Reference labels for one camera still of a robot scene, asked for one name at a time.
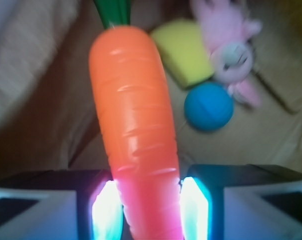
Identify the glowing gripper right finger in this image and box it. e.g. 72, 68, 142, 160
180, 164, 302, 240

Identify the pink plush bunny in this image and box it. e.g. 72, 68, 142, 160
190, 0, 262, 107

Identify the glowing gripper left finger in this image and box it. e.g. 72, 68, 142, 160
0, 169, 123, 240

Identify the orange plastic toy carrot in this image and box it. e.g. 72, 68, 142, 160
89, 0, 184, 240

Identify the blue rubber ball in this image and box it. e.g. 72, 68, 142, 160
184, 82, 234, 132

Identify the yellow sponge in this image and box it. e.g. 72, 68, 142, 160
151, 18, 214, 89

